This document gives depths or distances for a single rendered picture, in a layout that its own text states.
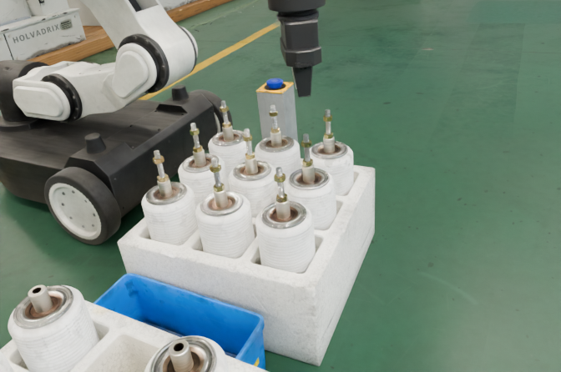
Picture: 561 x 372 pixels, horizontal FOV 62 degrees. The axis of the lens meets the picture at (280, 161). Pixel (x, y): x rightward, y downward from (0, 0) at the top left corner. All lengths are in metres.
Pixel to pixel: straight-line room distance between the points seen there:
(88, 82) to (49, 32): 1.71
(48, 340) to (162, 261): 0.26
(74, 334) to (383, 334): 0.52
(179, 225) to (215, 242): 0.09
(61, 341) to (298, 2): 0.56
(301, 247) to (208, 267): 0.17
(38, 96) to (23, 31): 1.52
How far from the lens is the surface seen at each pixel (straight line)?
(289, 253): 0.77
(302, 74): 0.76
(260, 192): 0.88
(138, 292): 0.96
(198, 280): 0.86
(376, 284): 1.02
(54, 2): 3.18
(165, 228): 0.88
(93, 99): 1.37
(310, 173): 0.85
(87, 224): 1.25
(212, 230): 0.81
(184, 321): 0.93
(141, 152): 1.25
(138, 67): 1.15
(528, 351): 0.95
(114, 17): 1.21
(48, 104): 1.44
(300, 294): 0.76
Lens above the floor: 0.70
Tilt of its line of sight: 29 degrees down
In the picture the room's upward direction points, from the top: 6 degrees counter-clockwise
